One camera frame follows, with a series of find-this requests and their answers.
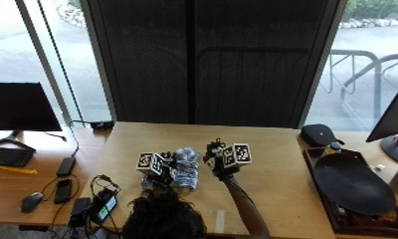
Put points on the person's left hand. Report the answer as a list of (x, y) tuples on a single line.
[(164, 172)]

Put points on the person's right hand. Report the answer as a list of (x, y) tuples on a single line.
[(217, 162)]

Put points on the white marker cube left glove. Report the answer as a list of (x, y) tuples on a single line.
[(150, 163)]

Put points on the white marker cube glove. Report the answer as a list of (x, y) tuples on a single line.
[(150, 163), (237, 155)]

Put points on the white marker cube right glove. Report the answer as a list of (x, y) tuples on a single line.
[(237, 155)]

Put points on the small black box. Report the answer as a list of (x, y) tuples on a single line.
[(102, 125)]

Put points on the black device with lit screen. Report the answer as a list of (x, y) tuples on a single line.
[(103, 205)]

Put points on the white tape strip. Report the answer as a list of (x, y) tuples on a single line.
[(220, 221)]

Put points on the black power adapter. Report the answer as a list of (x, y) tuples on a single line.
[(66, 166)]

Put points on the black zipped case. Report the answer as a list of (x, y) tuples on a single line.
[(318, 134)]

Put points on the black flat power bank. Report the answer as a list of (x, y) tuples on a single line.
[(79, 209)]

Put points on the black smartphone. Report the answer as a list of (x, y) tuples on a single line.
[(63, 191)]

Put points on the small yellow bottle black cap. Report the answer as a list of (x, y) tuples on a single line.
[(333, 148)]

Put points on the dark mesh window blind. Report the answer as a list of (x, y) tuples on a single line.
[(208, 59)]

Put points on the black oval plate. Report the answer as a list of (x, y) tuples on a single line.
[(353, 184)]

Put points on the dark wooden tray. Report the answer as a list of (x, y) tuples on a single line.
[(336, 212)]

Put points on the black computer mouse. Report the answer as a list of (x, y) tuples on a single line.
[(31, 201)]

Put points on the yellow flat tool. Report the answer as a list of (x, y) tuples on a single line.
[(17, 170)]

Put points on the black keyboard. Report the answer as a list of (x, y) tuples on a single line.
[(9, 156)]

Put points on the black computer monitor on legs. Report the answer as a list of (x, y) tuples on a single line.
[(19, 106)]

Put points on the small white object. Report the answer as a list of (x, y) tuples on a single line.
[(380, 167)]

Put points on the metal bicycle rack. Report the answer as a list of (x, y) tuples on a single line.
[(362, 79)]

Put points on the monitor with round grey base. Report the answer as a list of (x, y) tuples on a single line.
[(391, 119)]

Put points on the grey window frame post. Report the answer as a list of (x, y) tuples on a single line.
[(45, 63)]

